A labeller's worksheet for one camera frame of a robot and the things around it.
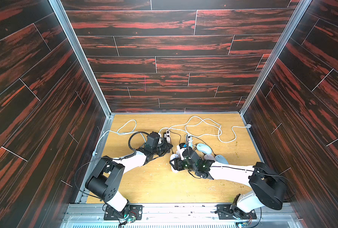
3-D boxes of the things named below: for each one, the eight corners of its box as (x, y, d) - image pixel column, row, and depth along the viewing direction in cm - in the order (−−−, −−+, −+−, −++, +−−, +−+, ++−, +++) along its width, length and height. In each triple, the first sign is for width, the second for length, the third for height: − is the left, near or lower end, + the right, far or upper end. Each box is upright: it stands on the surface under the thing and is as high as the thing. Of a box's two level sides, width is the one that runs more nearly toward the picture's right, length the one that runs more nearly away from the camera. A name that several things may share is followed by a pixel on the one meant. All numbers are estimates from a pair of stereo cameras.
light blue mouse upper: (195, 149, 100) (196, 147, 97) (197, 144, 102) (197, 142, 99) (210, 154, 97) (211, 152, 94) (211, 149, 100) (212, 146, 97)
